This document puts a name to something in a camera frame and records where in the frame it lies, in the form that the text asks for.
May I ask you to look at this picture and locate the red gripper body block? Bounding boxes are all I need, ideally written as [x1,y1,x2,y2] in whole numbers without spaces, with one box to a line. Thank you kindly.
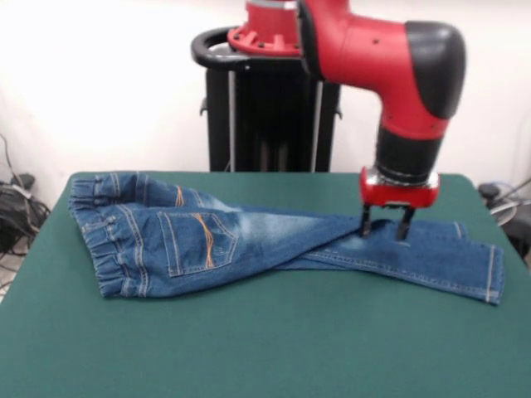
[358,167,441,210]

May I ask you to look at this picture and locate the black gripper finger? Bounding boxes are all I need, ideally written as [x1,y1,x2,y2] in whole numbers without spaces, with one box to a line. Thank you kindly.
[359,203,373,239]
[397,206,416,241]

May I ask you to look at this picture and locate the blue denim jeans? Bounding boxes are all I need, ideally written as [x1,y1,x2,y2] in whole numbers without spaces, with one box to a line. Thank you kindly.
[68,172,505,307]

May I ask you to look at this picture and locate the black office chair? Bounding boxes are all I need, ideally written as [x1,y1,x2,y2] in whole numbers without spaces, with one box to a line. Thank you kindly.
[477,182,531,269]

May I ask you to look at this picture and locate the dark green table cloth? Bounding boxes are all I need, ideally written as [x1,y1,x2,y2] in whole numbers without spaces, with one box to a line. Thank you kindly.
[0,172,531,398]

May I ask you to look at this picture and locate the light blue cable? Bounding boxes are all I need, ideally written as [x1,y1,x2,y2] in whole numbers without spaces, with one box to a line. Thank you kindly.
[488,178,524,196]

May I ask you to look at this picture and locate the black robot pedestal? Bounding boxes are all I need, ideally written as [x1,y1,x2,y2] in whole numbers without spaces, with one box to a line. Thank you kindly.
[190,27,345,173]

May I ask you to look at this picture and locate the black cable tangle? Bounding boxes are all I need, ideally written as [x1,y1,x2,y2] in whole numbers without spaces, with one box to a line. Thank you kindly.
[0,132,51,260]

